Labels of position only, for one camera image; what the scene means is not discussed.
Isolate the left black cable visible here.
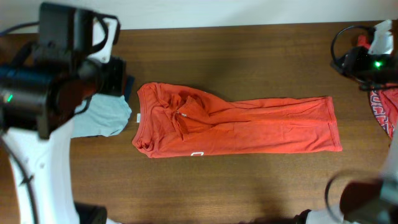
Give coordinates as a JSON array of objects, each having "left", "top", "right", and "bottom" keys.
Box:
[{"left": 0, "top": 12, "right": 122, "bottom": 224}]

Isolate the red lettered t-shirt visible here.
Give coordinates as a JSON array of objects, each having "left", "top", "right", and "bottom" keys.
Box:
[{"left": 357, "top": 35, "right": 397, "bottom": 138}]

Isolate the black cable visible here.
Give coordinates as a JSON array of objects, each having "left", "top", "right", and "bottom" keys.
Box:
[
  {"left": 330, "top": 25, "right": 377, "bottom": 91},
  {"left": 0, "top": 12, "right": 122, "bottom": 224}
]

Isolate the folded grey t-shirt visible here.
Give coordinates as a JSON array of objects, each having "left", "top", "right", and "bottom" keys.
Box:
[{"left": 72, "top": 94, "right": 132, "bottom": 138}]

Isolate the folded navy garment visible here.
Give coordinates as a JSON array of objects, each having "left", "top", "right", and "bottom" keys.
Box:
[{"left": 123, "top": 75, "right": 135, "bottom": 103}]

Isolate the orange printed t-shirt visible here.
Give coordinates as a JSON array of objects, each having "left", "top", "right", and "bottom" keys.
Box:
[{"left": 132, "top": 83, "right": 342, "bottom": 158}]

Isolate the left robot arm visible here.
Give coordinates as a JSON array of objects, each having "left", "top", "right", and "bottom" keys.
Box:
[{"left": 1, "top": 2, "right": 126, "bottom": 223}]

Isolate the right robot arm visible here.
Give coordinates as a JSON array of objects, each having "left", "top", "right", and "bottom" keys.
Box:
[{"left": 293, "top": 47, "right": 397, "bottom": 223}]

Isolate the right black cable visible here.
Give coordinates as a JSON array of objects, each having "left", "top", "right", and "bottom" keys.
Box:
[{"left": 330, "top": 25, "right": 377, "bottom": 91}]

